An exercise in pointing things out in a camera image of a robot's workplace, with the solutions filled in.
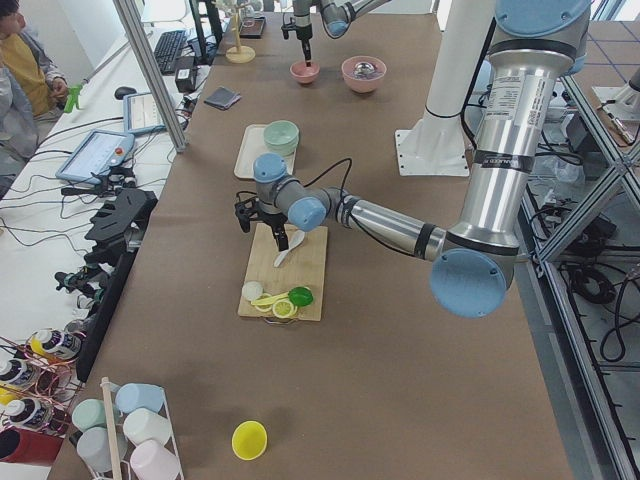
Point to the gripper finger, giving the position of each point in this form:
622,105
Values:
283,242
306,48
278,237

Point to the white spoon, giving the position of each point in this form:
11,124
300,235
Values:
296,240

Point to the small pink bowl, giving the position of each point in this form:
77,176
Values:
304,73

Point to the large pink bowl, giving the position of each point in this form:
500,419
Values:
363,74

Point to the green bowl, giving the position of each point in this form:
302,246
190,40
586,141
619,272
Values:
281,136

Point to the bamboo cutting board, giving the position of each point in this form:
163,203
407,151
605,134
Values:
304,266

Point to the cream serving tray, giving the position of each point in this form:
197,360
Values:
252,146

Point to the brown rectangular tray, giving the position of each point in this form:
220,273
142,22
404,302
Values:
252,28

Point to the green lime half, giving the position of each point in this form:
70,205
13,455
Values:
301,296

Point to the white round slice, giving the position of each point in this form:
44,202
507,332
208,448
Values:
252,290

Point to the yellow lemon wedge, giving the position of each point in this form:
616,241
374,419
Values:
267,299

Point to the lemon slice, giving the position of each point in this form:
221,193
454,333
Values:
284,309

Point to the wooden mug tree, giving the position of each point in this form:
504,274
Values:
238,53

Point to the dark folded cloth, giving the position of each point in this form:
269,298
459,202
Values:
222,98

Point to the black power adapter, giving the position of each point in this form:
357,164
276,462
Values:
185,74

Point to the black tool stand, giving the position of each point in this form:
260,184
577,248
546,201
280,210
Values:
117,229

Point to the black keyboard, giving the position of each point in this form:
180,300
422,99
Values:
168,49

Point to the teach pendant tablet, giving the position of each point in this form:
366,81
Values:
97,154

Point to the black computer mouse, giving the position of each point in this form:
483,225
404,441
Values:
123,91

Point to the yellow cup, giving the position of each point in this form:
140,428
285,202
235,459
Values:
249,440

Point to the green spray nozzle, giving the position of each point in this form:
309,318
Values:
72,101

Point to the light blue cup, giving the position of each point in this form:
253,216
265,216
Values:
133,396

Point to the yellow paint bottle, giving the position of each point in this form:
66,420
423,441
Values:
61,345

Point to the white cup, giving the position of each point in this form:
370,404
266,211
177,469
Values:
143,424

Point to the seated person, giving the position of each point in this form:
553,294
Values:
33,89

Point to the pink cup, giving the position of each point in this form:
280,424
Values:
150,460

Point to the mint green cup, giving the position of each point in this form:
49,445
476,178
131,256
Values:
88,414

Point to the grey cup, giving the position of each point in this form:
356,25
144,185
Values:
93,449

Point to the red container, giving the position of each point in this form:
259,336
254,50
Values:
29,447

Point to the aluminium frame post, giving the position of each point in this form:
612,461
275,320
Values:
130,20

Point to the wire cup rack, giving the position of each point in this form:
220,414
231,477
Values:
120,447

